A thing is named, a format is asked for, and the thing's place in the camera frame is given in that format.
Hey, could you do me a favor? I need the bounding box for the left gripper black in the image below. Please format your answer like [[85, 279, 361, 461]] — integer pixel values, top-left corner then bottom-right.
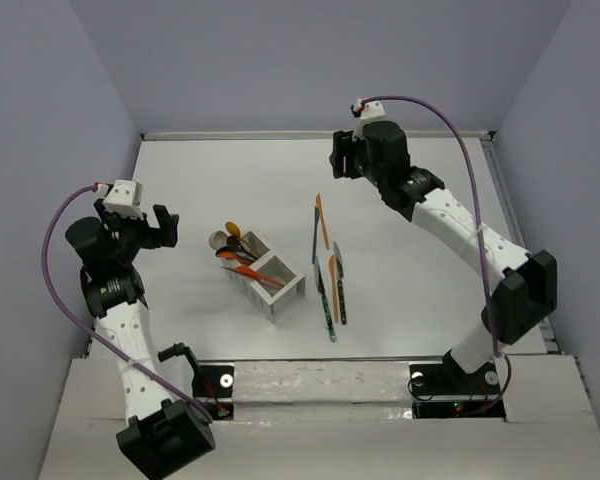
[[94, 198, 177, 265]]

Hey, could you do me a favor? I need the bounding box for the orange knife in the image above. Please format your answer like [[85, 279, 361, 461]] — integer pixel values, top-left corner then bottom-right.
[[328, 254, 339, 324], [316, 193, 331, 250]]

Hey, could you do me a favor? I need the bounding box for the beige spoon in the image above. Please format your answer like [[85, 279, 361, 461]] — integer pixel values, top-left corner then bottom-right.
[[208, 230, 228, 251]]

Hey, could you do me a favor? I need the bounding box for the red-orange spoon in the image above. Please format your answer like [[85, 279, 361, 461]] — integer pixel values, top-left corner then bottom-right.
[[215, 250, 253, 266]]

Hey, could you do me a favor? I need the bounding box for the brown spoon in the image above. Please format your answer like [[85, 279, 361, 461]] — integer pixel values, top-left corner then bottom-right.
[[227, 235, 258, 260]]

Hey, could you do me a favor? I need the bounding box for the yellow-orange spoon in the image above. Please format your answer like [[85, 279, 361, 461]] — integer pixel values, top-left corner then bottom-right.
[[225, 221, 242, 238]]

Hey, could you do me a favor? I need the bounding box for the dark blue spoon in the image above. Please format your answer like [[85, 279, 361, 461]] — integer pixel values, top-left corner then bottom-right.
[[215, 245, 256, 265]]

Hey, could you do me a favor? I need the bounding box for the red-orange knife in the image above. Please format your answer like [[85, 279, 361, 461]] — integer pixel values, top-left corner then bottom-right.
[[225, 265, 284, 289]]

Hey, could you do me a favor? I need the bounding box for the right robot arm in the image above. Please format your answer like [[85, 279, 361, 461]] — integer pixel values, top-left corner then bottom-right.
[[329, 120, 558, 392]]

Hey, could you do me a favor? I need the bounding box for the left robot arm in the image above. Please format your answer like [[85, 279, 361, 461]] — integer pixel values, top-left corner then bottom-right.
[[65, 199, 216, 479]]

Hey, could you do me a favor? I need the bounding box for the blue knife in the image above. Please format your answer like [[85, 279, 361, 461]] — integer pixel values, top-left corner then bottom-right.
[[311, 206, 320, 265]]

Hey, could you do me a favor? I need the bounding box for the white utensil caddy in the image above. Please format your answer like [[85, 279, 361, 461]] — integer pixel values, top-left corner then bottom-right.
[[217, 229, 306, 324]]

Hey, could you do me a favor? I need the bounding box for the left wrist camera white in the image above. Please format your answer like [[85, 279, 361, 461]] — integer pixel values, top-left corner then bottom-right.
[[103, 180, 144, 220]]

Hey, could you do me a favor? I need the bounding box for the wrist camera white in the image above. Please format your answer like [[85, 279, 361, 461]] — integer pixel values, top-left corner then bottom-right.
[[103, 180, 144, 220], [351, 99, 386, 141]]

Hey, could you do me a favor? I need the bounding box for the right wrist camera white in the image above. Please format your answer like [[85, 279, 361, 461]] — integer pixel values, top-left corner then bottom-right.
[[351, 99, 386, 141]]

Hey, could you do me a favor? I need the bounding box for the dark handle steel knife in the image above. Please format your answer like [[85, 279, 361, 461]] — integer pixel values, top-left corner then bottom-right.
[[333, 241, 347, 325]]

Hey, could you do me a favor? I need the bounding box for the teal patterned handle knife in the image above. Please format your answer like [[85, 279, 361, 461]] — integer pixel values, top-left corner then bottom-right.
[[313, 257, 337, 343]]

